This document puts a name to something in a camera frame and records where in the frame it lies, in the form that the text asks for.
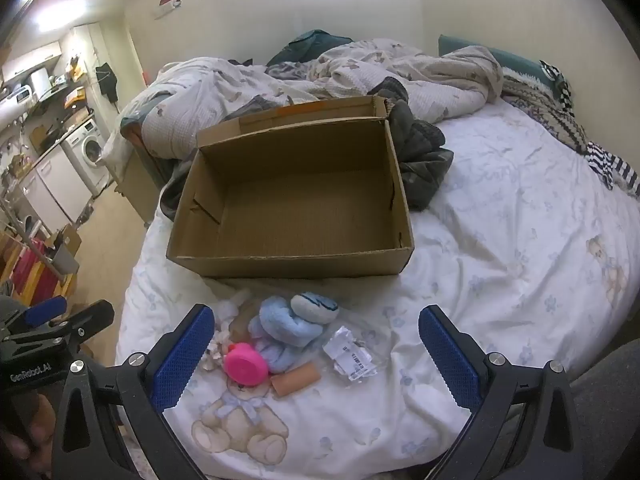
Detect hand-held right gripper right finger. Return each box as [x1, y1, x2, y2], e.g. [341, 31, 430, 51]
[418, 304, 583, 480]

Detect white cabinet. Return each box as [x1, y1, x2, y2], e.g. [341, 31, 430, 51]
[20, 147, 91, 231]

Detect light blue plush toy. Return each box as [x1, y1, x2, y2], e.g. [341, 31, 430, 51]
[248, 292, 342, 375]

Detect white washing machine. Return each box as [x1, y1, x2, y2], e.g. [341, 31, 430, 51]
[65, 120, 111, 196]

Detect pink storage bag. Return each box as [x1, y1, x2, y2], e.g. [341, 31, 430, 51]
[10, 250, 43, 303]

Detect grey bin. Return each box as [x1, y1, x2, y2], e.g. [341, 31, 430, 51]
[52, 247, 81, 278]

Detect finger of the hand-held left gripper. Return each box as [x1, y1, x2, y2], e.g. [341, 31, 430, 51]
[10, 299, 116, 356]
[0, 295, 69, 333]

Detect teal pillow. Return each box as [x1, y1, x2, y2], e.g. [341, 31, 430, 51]
[438, 35, 551, 81]

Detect white patterned duvet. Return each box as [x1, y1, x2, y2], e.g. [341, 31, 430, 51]
[120, 39, 503, 161]

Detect dark grey quilted jacket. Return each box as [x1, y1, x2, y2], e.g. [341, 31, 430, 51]
[159, 76, 454, 222]

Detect person's grey pants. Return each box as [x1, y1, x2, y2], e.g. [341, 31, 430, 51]
[570, 337, 640, 480]

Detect black hanging bag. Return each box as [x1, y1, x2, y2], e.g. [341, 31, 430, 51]
[95, 62, 118, 96]

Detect brown cardboard box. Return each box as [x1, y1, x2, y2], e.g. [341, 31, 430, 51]
[166, 94, 416, 281]

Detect person's left hand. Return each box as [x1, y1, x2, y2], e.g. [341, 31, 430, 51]
[0, 392, 58, 471]

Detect small cardboard box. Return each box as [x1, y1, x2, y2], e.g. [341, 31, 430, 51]
[47, 225, 83, 256]

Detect white kitchen appliance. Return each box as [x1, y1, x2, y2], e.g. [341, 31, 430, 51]
[29, 67, 53, 101]

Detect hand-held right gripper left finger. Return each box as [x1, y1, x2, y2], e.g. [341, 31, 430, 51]
[50, 304, 216, 480]

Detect pink squishy toy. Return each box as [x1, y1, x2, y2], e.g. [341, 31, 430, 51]
[223, 342, 271, 387]

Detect beige soft roll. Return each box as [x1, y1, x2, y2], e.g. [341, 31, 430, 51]
[271, 364, 321, 400]

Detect black and white checkered cloth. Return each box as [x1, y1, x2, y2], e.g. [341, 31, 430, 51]
[539, 60, 576, 111]

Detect clear plastic packet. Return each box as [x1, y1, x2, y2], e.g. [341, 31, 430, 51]
[322, 326, 376, 383]

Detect wooden bed frame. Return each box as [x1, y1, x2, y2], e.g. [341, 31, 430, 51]
[117, 125, 168, 228]

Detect crochet blanket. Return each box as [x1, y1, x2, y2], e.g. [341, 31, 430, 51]
[500, 67, 591, 153]

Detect white floral scrunchie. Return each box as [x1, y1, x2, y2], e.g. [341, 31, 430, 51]
[202, 327, 236, 372]

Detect black and white striped cloth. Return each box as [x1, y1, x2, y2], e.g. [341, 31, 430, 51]
[585, 141, 640, 191]

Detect dark teal cloth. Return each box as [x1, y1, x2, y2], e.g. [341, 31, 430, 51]
[266, 30, 353, 67]

